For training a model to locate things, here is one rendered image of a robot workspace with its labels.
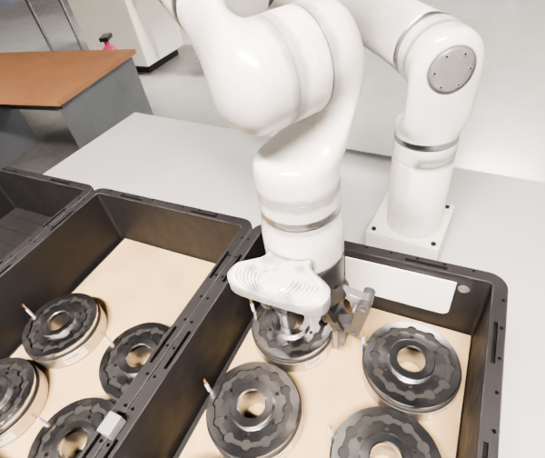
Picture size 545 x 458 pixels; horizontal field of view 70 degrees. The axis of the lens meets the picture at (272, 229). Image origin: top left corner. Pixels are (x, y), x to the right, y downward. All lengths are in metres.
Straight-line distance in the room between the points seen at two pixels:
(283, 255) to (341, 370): 0.21
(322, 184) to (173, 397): 0.27
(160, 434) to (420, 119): 0.48
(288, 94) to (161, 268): 0.46
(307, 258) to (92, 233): 0.45
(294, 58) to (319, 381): 0.36
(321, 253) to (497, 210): 0.63
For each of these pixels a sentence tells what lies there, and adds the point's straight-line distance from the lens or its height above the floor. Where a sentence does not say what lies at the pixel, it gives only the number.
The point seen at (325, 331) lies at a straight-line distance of 0.49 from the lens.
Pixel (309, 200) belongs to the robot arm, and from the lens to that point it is 0.29.
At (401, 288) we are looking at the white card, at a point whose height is 0.89.
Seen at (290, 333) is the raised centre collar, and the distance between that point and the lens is 0.48.
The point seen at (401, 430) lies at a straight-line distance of 0.44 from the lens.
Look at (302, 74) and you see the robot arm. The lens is 0.25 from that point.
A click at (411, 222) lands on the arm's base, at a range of 0.68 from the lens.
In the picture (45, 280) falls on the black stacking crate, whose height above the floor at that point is 0.88.
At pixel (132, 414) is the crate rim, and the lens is 0.41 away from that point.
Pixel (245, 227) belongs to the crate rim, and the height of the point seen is 0.93.
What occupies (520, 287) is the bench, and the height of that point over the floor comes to 0.70.
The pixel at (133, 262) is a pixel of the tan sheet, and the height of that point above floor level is 0.83.
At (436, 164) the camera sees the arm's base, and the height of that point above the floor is 0.93.
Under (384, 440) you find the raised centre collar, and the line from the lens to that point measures 0.43.
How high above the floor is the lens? 1.28
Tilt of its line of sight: 43 degrees down
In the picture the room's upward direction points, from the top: 11 degrees counter-clockwise
